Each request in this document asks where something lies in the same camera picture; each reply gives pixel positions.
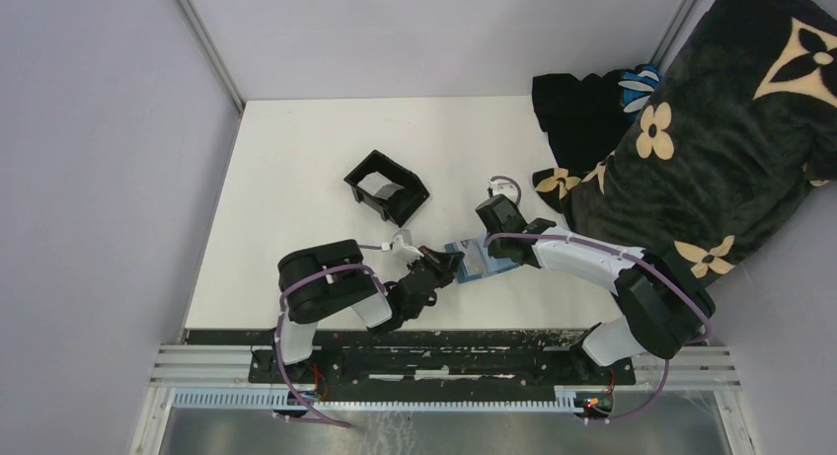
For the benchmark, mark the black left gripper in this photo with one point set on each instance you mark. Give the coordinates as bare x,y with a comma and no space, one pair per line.
444,263

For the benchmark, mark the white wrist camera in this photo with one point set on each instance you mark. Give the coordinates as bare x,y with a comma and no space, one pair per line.
502,187
401,245

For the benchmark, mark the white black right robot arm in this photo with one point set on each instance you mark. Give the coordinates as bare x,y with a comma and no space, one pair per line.
663,305

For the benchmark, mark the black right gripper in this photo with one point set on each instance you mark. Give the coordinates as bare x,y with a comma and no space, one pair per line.
494,251

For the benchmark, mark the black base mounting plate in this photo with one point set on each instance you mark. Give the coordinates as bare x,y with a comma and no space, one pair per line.
442,366

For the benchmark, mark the black cloth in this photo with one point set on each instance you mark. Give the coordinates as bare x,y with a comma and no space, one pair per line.
584,119

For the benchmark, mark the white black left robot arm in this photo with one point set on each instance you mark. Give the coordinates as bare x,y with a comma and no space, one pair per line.
318,282

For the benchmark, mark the black floral fleece blanket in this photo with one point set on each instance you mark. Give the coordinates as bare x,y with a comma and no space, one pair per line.
741,128

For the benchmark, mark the stack of silver cards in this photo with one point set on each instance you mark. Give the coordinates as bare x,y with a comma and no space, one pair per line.
379,186

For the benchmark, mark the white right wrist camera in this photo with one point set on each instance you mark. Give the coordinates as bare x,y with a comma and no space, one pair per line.
502,187

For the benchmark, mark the black plastic card bin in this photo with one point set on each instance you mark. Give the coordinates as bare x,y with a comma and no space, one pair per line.
404,204

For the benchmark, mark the blue white patterned cloth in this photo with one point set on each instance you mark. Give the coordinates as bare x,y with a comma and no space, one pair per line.
636,86

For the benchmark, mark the aluminium frame rail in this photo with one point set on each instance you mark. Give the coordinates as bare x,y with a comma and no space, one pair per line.
209,366

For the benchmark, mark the blue leather card holder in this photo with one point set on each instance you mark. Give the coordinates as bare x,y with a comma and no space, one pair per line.
497,266

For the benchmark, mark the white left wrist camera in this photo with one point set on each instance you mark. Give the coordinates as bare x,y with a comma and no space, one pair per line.
401,245

